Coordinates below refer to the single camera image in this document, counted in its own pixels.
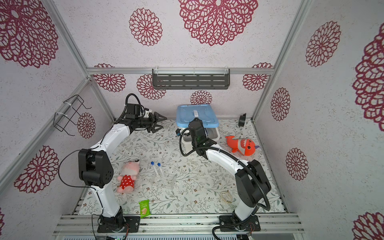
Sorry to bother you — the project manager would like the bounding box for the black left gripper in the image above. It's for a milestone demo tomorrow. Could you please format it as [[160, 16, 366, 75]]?
[[136, 111, 168, 134]]

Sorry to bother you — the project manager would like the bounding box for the white plastic storage bin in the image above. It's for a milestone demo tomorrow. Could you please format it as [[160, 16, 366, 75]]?
[[182, 127, 220, 154]]

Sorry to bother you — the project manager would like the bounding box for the blue plastic bin lid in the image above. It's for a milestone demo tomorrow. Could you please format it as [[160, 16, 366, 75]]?
[[176, 104, 219, 128]]

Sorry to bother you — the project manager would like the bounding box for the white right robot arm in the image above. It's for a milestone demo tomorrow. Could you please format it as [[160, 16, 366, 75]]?
[[181, 118, 272, 239]]

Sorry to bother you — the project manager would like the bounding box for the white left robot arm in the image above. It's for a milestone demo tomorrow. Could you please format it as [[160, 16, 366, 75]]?
[[78, 110, 167, 233]]

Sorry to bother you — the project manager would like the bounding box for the pink frog plush toy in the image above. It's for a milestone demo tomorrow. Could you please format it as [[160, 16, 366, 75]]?
[[116, 160, 140, 194]]

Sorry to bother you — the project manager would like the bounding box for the green snack packet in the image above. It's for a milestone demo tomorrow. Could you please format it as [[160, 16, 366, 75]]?
[[139, 200, 151, 219]]

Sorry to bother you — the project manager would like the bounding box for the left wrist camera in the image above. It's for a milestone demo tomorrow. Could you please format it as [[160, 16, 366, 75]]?
[[123, 93, 149, 119]]

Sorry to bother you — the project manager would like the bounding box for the grey wall shelf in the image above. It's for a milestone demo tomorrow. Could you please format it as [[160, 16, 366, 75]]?
[[152, 69, 231, 90]]

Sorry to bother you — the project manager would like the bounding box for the black wire wall rack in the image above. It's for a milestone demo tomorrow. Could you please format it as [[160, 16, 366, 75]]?
[[53, 94, 91, 137]]

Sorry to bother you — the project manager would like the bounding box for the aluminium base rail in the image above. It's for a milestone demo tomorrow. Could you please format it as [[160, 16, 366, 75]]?
[[53, 213, 305, 240]]

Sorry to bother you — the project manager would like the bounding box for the aluminium frame post right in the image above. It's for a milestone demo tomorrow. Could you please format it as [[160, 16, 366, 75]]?
[[252, 0, 313, 124]]

